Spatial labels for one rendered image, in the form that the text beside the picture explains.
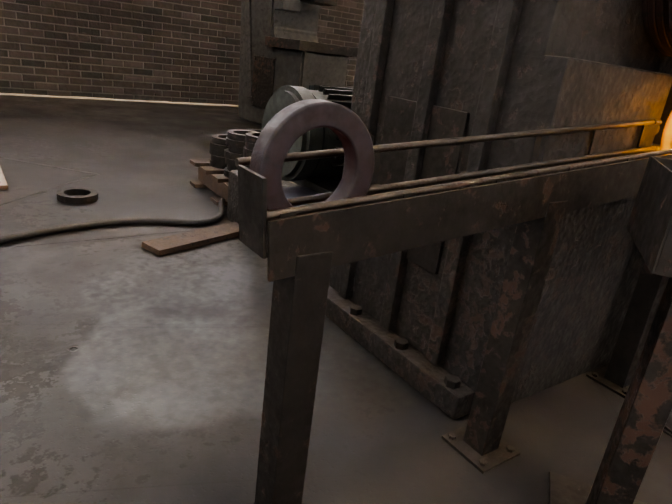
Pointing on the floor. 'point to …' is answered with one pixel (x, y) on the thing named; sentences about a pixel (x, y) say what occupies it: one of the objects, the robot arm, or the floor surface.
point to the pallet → (223, 160)
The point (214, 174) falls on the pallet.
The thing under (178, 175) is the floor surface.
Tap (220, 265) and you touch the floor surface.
